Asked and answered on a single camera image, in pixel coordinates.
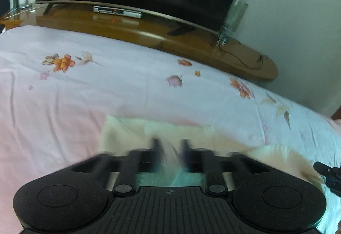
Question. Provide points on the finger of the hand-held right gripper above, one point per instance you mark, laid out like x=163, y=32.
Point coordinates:
x=333, y=176

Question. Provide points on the clear glass vase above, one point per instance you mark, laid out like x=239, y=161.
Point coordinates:
x=234, y=17

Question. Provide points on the floral pink bed sheet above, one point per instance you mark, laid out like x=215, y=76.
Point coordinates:
x=120, y=85

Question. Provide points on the silver set-top box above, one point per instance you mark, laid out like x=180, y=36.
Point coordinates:
x=117, y=11

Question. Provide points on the wooden television stand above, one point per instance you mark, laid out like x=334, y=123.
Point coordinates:
x=106, y=27

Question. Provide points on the white knit sweater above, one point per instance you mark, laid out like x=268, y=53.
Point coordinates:
x=128, y=132

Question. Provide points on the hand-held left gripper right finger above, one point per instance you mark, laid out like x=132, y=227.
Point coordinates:
x=185, y=154

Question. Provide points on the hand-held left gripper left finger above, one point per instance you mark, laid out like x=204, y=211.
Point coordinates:
x=157, y=154

